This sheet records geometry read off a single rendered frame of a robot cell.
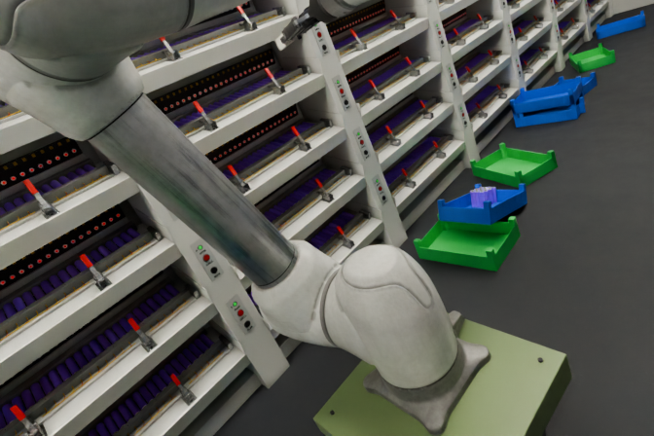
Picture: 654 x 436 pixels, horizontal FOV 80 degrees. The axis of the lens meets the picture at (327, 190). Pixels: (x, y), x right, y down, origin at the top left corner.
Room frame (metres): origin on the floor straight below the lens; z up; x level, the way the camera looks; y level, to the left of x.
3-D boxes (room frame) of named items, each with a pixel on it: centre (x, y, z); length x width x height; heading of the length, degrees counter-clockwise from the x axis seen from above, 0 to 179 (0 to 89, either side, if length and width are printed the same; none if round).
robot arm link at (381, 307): (0.57, -0.02, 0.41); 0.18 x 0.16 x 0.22; 45
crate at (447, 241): (1.20, -0.38, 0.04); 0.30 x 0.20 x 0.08; 36
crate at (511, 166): (1.58, -0.81, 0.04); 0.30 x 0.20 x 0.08; 12
